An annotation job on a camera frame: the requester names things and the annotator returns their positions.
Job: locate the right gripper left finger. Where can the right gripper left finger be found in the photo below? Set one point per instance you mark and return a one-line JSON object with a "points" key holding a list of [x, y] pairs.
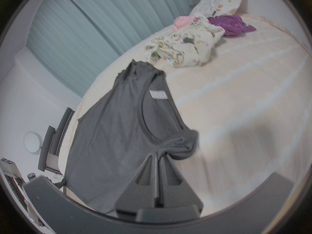
{"points": [[143, 189]]}

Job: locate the blue-green curtain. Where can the blue-green curtain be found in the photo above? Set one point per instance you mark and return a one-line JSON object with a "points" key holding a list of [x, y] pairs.
{"points": [[85, 33]]}

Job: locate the bed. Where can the bed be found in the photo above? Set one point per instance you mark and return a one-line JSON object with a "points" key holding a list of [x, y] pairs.
{"points": [[243, 94]]}

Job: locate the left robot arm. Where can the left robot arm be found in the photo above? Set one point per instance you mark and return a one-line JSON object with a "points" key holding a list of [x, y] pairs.
{"points": [[8, 167]]}

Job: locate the black T-shirt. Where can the black T-shirt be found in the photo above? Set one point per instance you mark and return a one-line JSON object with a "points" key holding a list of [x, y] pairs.
{"points": [[117, 130]]}

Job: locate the white printed pyjama top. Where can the white printed pyjama top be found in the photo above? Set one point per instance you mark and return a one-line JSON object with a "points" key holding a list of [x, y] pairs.
{"points": [[190, 50]]}

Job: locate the white printed pillow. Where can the white printed pillow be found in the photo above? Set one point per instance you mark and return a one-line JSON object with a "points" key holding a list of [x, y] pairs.
{"points": [[219, 2]]}

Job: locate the purple garment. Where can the purple garment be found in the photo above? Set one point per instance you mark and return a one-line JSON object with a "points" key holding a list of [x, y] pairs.
{"points": [[231, 25]]}

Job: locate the round white-framed mirror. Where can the round white-framed mirror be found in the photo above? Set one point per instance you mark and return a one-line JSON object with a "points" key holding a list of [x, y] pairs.
{"points": [[31, 142]]}

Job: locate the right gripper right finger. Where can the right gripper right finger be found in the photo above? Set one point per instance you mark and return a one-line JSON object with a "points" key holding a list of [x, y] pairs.
{"points": [[175, 191]]}

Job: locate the pink garment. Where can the pink garment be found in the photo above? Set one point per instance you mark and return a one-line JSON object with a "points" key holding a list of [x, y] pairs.
{"points": [[182, 22]]}

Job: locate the black dressing table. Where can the black dressing table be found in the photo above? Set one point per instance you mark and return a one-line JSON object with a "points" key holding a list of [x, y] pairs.
{"points": [[45, 150]]}

